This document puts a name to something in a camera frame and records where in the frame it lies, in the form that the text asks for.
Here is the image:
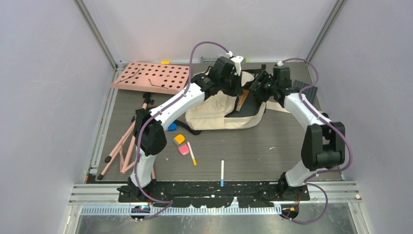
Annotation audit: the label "blue capped white marker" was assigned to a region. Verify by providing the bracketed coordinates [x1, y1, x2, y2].
[220, 159, 225, 187]

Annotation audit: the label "yellow capped white marker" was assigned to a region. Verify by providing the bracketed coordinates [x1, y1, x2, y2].
[187, 141, 197, 166]

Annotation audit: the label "orange paperback book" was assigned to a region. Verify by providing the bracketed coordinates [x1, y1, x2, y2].
[235, 89, 249, 112]

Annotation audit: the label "pink tripod stand legs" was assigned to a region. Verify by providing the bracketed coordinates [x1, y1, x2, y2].
[95, 90, 154, 182]

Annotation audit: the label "pink perforated stand board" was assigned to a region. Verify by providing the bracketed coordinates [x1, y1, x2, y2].
[110, 61, 189, 95]

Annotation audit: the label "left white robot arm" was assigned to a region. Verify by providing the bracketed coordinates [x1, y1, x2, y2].
[129, 56, 244, 202]

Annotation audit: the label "orange eraser block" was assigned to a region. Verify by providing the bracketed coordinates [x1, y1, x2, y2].
[173, 134, 186, 146]

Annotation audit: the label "blue eraser block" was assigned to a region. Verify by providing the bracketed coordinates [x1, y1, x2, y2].
[167, 122, 177, 132]

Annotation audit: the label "dark grey studded baseplate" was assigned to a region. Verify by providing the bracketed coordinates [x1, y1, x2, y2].
[292, 80, 318, 104]

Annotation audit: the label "cream canvas backpack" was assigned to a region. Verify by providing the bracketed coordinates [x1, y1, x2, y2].
[174, 71, 290, 135]

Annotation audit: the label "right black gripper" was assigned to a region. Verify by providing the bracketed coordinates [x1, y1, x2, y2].
[244, 71, 278, 103]

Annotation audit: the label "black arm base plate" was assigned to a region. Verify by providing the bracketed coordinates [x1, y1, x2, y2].
[117, 181, 310, 208]

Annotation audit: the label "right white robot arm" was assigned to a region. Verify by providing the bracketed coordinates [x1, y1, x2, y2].
[246, 65, 345, 200]

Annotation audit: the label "pink eraser block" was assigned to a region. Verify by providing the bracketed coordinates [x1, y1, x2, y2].
[178, 143, 190, 156]

